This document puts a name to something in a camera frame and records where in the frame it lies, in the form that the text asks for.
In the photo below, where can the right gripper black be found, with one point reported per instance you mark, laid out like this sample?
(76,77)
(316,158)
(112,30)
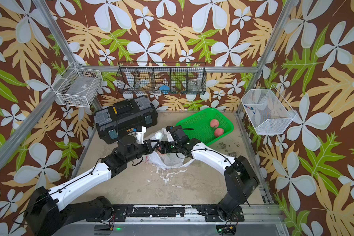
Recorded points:
(164,145)

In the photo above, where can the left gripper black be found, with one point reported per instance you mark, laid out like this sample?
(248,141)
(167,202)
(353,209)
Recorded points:
(148,146)

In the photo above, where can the white plastic shopping bag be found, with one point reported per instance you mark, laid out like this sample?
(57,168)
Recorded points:
(166,161)

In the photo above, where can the pink peach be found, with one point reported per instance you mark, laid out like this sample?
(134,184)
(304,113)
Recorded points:
(219,132)
(214,123)

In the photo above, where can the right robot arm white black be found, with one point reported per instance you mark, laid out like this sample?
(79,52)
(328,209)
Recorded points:
(240,178)

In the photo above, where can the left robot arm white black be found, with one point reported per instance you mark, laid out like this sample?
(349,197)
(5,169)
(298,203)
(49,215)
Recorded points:
(51,209)

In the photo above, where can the green plastic perforated basket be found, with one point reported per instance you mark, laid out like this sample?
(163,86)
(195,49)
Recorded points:
(198,126)

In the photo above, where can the black tool case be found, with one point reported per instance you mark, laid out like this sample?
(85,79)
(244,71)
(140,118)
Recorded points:
(124,118)

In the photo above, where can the blue object in rear basket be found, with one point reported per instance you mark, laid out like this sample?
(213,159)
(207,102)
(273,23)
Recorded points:
(164,89)

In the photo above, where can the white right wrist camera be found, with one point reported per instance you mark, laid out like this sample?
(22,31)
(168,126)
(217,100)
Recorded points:
(165,134)

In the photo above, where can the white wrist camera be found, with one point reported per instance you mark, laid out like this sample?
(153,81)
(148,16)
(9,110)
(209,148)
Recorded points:
(140,135)
(165,134)

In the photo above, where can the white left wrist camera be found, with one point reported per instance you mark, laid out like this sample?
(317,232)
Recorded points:
(140,135)

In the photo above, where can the black wire basket rear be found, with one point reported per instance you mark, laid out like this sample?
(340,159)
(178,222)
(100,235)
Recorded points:
(148,77)

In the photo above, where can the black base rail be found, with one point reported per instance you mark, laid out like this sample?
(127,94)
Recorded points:
(187,213)

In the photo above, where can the white wire basket left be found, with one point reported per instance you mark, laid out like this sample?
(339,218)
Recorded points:
(77,86)

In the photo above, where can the white wire basket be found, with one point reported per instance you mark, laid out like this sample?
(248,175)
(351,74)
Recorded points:
(77,86)
(268,111)

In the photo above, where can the white wire basket right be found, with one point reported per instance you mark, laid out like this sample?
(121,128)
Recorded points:
(268,111)

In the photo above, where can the aluminium frame post left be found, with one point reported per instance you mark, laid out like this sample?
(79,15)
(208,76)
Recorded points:
(34,49)

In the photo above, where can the aluminium frame post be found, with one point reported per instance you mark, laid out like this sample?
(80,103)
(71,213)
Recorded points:
(275,34)
(34,49)

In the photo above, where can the aluminium frame post right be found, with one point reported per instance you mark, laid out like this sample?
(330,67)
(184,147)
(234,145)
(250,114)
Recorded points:
(275,34)

